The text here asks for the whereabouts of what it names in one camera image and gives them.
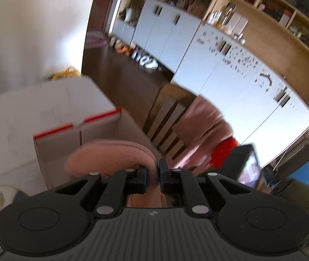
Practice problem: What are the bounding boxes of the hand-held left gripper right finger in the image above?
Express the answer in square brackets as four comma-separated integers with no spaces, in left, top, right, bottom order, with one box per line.
[158,158,240,218]

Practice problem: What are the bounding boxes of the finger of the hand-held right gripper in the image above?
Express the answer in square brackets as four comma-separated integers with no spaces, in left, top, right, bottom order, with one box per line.
[215,144,255,181]

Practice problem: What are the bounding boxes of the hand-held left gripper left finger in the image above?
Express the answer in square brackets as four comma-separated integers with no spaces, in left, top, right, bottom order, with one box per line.
[55,166,148,218]

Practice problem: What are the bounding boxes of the pink fleece hat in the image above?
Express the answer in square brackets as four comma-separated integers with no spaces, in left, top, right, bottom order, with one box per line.
[65,139,168,207]

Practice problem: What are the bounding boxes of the white cardboard box red trim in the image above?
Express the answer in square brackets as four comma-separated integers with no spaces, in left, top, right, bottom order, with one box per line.
[33,108,162,190]

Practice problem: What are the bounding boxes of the pink fringed scarf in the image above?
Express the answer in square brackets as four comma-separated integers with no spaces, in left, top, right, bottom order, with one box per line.
[173,96,234,169]

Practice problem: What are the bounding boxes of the wooden dining chair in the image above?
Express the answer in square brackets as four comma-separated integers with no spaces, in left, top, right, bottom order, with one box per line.
[143,83,198,166]

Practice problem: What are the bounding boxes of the white low cabinet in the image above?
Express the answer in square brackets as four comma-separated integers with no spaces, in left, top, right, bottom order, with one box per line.
[111,0,309,169]

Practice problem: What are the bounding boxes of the row of shoes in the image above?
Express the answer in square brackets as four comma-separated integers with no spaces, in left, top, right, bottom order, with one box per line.
[110,37,160,70]

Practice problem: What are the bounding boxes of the wooden open shelf unit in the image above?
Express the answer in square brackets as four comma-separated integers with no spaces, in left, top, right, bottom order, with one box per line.
[116,0,309,115]

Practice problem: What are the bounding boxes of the yellow basket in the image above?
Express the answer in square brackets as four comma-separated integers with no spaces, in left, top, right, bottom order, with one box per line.
[48,67,80,80]

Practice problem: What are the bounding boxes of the red patterned rug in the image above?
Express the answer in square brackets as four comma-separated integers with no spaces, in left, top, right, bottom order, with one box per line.
[85,31,107,49]

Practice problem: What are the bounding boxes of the white tote bag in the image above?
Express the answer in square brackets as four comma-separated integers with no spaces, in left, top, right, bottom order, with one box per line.
[123,7,137,22]

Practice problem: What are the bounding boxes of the dark brown door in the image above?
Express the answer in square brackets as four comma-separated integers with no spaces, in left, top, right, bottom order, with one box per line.
[88,0,122,34]

